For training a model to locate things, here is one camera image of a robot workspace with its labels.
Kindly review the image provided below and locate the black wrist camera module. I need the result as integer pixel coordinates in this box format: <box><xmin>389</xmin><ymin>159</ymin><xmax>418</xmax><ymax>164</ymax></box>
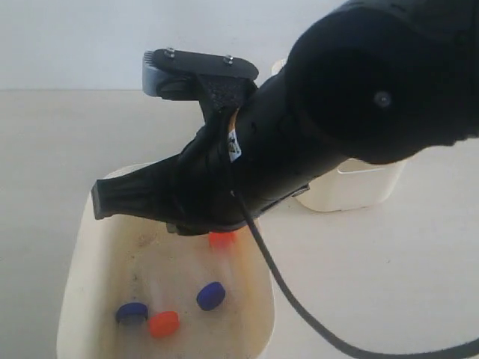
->
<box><xmin>142</xmin><ymin>48</ymin><xmax>259</xmax><ymax>112</ymax></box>

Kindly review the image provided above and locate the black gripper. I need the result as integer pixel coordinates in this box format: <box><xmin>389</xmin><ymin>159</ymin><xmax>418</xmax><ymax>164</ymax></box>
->
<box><xmin>91</xmin><ymin>73</ymin><xmax>345</xmax><ymax>236</ymax></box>

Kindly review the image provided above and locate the large cream plastic bin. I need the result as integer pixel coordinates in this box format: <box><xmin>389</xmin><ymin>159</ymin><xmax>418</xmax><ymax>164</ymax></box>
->
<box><xmin>56</xmin><ymin>202</ymin><xmax>275</xmax><ymax>358</ymax></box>

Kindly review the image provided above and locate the small cream plastic bin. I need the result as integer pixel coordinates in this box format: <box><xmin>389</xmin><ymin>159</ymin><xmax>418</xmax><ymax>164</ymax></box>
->
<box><xmin>271</xmin><ymin>58</ymin><xmax>407</xmax><ymax>213</ymax></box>

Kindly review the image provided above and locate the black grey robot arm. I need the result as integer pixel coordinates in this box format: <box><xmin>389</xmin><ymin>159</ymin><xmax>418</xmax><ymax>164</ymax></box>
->
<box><xmin>91</xmin><ymin>1</ymin><xmax>478</xmax><ymax>235</ymax></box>

